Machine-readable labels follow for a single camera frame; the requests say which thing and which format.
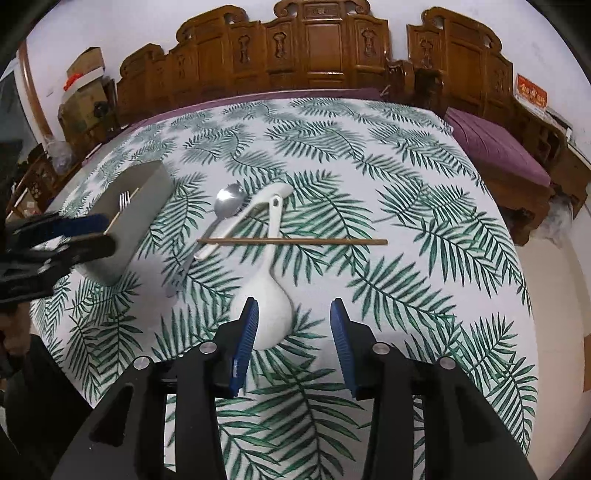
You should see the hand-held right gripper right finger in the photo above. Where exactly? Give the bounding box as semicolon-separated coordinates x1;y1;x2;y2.
329;298;541;480

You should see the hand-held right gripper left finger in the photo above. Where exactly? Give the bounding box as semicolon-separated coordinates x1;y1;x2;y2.
48;296;260;480

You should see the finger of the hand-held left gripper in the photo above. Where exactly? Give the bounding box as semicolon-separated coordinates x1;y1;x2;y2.
28;233;117;273
7;212;108;247

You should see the wooden chopstick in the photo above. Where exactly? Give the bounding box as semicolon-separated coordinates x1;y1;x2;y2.
197;237;389;247
104;186;141;236

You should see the large white ceramic spoon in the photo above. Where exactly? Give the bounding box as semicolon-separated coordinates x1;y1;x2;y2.
235;196;295;352

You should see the rectangular metal tray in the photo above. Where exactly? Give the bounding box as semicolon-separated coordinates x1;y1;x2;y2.
48;161;175;286

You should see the metal spoon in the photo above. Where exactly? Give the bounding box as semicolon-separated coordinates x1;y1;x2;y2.
165;183;246;298

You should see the small white ceramic spoon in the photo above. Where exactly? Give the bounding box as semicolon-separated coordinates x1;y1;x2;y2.
194;183;294;260

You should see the person's left forearm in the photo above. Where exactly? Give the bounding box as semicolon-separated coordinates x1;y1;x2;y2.
0;337;100;480

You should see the person's left hand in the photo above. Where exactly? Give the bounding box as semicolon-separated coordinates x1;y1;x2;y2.
0;318;31;358

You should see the small wooden chair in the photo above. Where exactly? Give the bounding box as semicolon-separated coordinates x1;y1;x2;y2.
7;138;102;217

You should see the clear plastic bag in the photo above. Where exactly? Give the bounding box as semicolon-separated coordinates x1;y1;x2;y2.
46;141;77;175
538;194;580;247

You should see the large brown cardboard box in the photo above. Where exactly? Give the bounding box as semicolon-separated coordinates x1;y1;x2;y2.
58;78;116;139

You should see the wooden framed glass door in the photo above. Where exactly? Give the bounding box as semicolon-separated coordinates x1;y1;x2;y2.
16;46;49;144

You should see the flat white cardboard box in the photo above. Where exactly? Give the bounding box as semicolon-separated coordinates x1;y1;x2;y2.
62;69;106;100

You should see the leaf print tablecloth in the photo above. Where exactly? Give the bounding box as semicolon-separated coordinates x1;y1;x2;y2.
30;97;539;480

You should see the small brown cardboard box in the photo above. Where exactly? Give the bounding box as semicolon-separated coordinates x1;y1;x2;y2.
67;46;105;79

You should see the purple armchair cushion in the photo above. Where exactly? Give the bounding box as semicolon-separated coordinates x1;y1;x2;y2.
444;108;552;188

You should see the carved wooden sofa bench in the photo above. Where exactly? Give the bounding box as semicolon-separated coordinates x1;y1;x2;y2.
113;0;416;127

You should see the wooden side table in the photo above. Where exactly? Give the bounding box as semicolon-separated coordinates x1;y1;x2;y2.
545;106;591;185

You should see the red box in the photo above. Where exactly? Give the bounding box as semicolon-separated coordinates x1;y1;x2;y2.
515;74;548;118

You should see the carved wooden armchair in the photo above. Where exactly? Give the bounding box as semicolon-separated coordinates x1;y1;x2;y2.
406;7;580;245

